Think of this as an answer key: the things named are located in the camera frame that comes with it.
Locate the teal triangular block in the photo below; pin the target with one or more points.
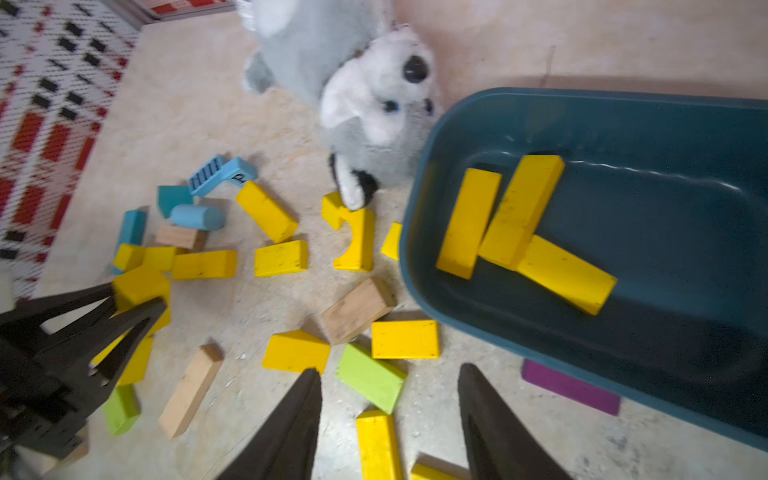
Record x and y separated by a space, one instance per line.
170 196

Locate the long yellow diagonal block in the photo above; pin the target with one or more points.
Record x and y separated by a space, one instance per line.
378 446

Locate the lime green block left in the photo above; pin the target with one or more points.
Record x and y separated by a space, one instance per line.
121 410

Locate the purple block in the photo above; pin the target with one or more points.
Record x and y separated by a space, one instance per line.
571 388

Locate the yellow arch block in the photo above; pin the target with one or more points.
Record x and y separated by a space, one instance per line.
358 256

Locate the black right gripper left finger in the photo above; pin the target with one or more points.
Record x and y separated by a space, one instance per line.
285 445

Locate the dark teal plastic bin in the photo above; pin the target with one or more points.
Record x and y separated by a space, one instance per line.
666 193

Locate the short yellow block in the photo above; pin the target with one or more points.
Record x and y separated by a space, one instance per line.
281 259

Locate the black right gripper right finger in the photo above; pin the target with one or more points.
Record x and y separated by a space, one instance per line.
498 445

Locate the yellow triangular block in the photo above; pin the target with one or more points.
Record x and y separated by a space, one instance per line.
296 351

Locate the blue letter P cube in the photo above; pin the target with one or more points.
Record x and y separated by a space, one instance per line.
238 172

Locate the light blue cylinder block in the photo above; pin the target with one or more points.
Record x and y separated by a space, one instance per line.
198 217

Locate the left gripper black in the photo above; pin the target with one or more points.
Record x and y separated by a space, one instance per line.
45 395

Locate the lime green block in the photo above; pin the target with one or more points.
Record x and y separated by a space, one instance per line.
121 410
378 381

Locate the long yellow block near husky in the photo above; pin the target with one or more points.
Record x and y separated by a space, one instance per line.
275 222

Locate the grey husky plush toy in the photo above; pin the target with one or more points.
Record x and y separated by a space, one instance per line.
370 78

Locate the blue striped block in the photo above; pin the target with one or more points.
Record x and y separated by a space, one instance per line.
208 177

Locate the long natural wood block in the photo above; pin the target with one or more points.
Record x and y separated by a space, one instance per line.
191 390

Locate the small yellow cube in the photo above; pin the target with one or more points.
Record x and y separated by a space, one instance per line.
391 245

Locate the dark brown wood block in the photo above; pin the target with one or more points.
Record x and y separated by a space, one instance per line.
357 310

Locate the lime green block centre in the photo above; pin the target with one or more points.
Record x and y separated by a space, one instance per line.
378 381

